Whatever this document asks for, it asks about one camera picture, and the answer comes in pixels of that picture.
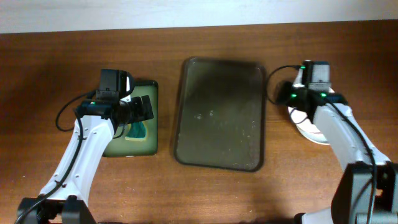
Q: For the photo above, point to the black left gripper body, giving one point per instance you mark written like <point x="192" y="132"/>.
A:
<point x="135" y="111"/>

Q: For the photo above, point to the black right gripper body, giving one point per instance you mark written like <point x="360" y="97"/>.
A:
<point x="292" y="96"/>

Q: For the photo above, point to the green and yellow sponge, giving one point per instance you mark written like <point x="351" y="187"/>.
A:
<point x="136" y="132"/>

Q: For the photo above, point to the pink plate with stain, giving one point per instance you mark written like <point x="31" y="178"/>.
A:
<point x="301" y="119"/>

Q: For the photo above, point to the white plate with stain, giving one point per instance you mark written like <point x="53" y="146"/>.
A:
<point x="317" y="137"/>

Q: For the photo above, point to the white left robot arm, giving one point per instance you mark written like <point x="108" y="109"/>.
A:
<point x="66" y="193"/>

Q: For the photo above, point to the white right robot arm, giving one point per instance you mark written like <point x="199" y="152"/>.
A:
<point x="367" y="192"/>

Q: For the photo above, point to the small black water tray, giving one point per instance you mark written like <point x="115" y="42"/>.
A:
<point x="122" y="148"/>

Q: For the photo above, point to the large dark serving tray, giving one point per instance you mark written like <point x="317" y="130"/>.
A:
<point x="221" y="114"/>

